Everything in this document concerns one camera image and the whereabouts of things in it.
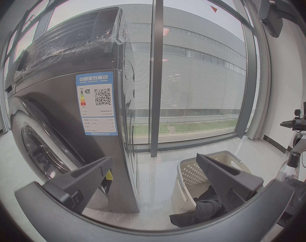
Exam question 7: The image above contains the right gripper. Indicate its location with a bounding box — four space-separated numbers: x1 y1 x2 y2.
293 118 306 133

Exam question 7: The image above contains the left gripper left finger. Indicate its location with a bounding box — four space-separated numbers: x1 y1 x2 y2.
44 155 115 214

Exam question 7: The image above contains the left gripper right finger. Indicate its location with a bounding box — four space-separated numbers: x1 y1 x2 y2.
196 153 265 213

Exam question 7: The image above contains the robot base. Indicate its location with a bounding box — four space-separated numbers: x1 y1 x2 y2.
274 160 306 227

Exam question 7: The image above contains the heap of dark clothes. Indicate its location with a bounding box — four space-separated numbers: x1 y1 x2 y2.
169 184 228 228

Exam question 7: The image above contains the cream laundry basket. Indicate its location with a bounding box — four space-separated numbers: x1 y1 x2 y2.
171 150 253 213

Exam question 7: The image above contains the grey washing machine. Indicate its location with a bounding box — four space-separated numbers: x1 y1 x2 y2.
4 7 141 214

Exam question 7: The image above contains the window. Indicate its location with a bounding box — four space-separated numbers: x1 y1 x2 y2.
0 0 272 158

